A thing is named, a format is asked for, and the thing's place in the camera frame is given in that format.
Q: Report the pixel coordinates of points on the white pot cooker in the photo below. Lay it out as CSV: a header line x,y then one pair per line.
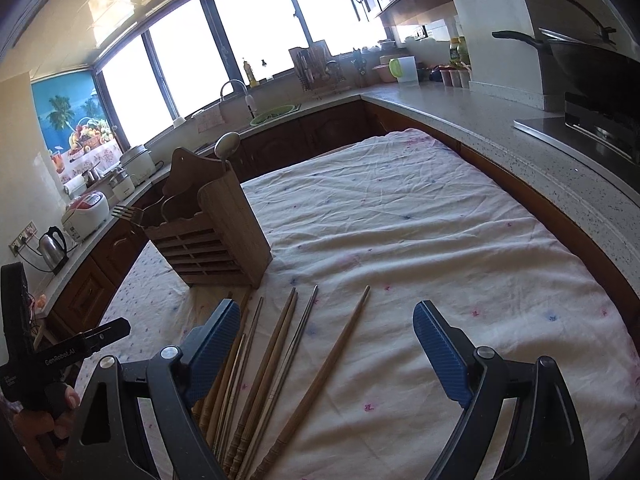
x,y
138,164

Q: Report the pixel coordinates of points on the black wok with lid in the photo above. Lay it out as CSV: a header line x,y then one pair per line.
x,y
600,73

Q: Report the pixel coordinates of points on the white floral tablecloth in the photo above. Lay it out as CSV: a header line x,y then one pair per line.
x,y
383,413

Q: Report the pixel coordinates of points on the wall power socket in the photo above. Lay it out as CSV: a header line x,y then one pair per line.
x,y
23,238

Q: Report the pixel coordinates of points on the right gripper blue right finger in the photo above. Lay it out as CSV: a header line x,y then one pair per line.
x,y
448,350

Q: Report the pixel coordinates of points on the gas stove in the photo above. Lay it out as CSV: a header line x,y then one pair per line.
x,y
604,139

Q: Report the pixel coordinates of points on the kitchen faucet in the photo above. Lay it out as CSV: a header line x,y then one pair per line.
x,y
236,87

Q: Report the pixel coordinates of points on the white rice cooker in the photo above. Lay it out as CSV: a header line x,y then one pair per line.
x,y
85,215

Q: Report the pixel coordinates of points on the metal spoon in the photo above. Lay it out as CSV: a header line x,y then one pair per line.
x,y
227,145

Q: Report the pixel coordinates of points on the green colander basket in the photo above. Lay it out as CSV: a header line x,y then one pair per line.
x,y
273,114

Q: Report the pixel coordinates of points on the long brown wooden chopstick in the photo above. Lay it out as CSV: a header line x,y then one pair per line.
x,y
297,418

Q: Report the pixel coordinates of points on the white green lidded container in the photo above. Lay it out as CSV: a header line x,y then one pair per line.
x,y
404,69

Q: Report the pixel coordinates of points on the carved wooden chopstick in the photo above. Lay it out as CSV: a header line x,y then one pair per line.
x,y
256,398

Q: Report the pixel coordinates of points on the steel electric kettle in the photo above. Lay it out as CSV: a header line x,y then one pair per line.
x,y
53,249

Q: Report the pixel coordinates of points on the dish drying rack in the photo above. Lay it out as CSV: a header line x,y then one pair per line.
x,y
318,71

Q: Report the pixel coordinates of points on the wooden utensil holder box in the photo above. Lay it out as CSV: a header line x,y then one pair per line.
x,y
209,234

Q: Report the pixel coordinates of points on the tropical fruit poster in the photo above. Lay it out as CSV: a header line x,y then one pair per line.
x,y
74,125

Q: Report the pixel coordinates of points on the person's left hand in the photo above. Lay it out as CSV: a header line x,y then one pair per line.
x,y
34,431

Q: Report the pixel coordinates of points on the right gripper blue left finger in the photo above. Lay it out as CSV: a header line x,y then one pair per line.
x,y
205,349

